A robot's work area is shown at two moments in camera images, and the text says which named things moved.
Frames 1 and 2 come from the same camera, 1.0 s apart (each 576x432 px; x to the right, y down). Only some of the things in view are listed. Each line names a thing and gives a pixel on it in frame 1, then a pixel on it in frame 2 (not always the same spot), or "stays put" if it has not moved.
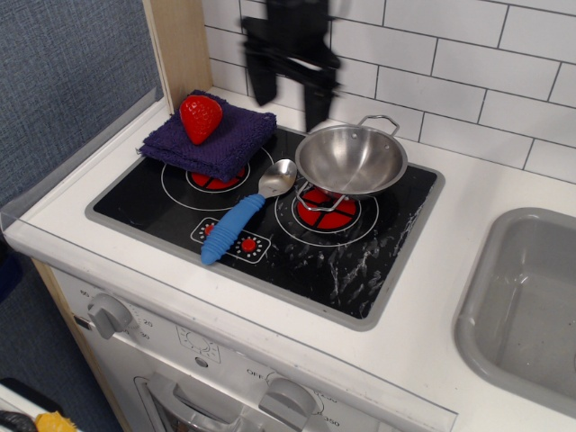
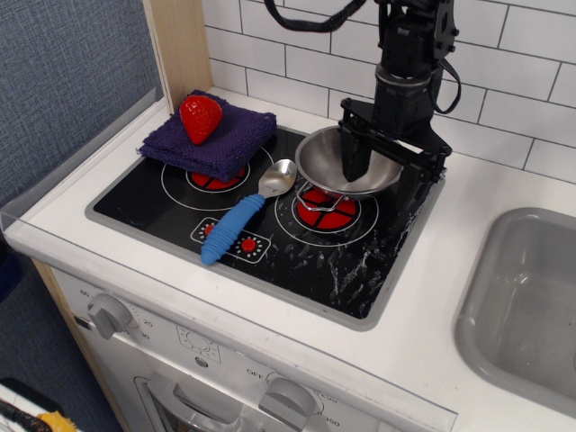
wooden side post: [182, 35] stays put
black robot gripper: [292, 40] -> [399, 121]
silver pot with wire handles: [345, 161] stays put
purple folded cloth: [238, 139] stays put
